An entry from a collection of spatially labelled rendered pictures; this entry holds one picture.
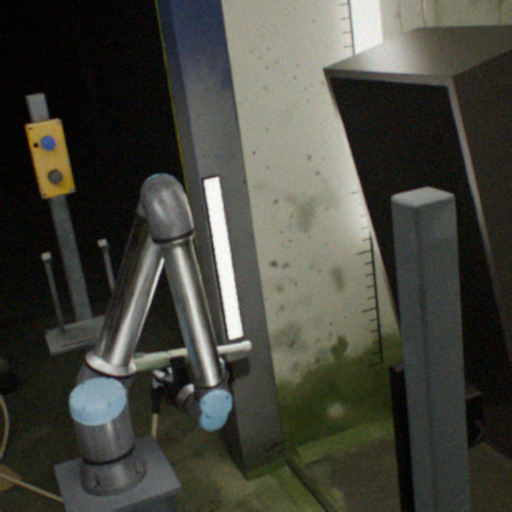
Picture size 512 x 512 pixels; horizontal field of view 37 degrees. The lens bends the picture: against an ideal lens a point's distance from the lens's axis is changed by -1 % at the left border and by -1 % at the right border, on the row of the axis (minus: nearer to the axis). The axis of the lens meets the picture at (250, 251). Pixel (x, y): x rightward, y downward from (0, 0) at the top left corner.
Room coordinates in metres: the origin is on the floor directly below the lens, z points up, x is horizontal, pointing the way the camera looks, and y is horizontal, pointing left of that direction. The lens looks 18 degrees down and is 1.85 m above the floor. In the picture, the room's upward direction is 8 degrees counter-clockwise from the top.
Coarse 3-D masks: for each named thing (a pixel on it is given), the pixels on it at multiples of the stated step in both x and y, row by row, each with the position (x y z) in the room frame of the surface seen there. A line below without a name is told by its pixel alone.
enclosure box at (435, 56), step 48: (384, 48) 2.25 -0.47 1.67; (432, 48) 2.04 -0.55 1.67; (480, 48) 1.87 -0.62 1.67; (336, 96) 2.28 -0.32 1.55; (384, 96) 2.34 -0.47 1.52; (432, 96) 2.41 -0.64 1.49; (480, 96) 1.74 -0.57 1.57; (384, 144) 2.34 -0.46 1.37; (432, 144) 2.40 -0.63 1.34; (480, 144) 1.74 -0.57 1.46; (384, 192) 2.33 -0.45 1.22; (480, 192) 1.73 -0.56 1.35; (384, 240) 2.33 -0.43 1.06; (480, 240) 2.38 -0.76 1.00; (480, 288) 2.46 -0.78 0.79; (480, 336) 2.46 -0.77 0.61; (480, 384) 2.31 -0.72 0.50
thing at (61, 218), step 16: (32, 96) 2.70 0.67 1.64; (32, 112) 2.69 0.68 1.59; (48, 112) 2.71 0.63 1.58; (64, 208) 2.71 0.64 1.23; (64, 224) 2.70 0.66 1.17; (64, 240) 2.70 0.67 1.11; (64, 256) 2.69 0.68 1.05; (80, 272) 2.71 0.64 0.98; (80, 288) 2.70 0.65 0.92; (80, 304) 2.70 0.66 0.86; (80, 320) 2.69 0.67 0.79
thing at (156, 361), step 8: (240, 344) 2.50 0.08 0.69; (248, 344) 2.51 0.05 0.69; (168, 352) 2.36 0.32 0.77; (176, 352) 2.36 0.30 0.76; (184, 352) 2.37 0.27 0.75; (224, 352) 2.45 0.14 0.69; (136, 360) 2.27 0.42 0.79; (144, 360) 2.28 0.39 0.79; (152, 360) 2.29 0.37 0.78; (160, 360) 2.31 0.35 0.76; (168, 360) 2.32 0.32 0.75; (136, 368) 2.26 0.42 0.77; (144, 368) 2.28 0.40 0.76; (152, 368) 2.29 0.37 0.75; (160, 368) 2.31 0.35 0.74; (152, 392) 2.31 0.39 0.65; (160, 392) 2.31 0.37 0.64; (152, 400) 2.31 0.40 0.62; (160, 400) 2.31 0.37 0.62; (152, 408) 2.31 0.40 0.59
